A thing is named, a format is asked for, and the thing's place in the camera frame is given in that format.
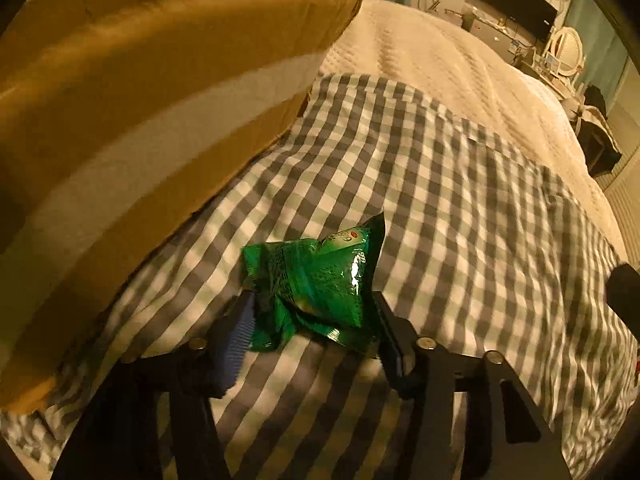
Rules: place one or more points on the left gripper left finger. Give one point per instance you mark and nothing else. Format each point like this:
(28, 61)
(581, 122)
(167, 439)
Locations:
(228, 341)

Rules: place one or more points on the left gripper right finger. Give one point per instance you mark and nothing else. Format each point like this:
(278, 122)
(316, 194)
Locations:
(402, 352)

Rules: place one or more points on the green snack packet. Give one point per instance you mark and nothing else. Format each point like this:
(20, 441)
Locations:
(321, 286)

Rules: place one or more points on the grey checkered cloth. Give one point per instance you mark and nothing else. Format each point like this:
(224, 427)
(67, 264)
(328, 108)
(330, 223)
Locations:
(484, 250)

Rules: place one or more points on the brown cardboard box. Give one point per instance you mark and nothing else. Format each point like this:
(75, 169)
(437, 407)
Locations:
(119, 118)

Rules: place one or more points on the cream textured blanket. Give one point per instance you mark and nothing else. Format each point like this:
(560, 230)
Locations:
(460, 71)

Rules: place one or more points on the dark chair with clothes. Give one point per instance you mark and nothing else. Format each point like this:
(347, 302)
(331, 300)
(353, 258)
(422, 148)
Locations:
(594, 135)

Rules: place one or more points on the grey cabinet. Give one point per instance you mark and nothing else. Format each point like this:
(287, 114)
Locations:
(498, 40)

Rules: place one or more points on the white oval vanity mirror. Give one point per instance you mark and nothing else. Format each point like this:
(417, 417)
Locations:
(564, 55)

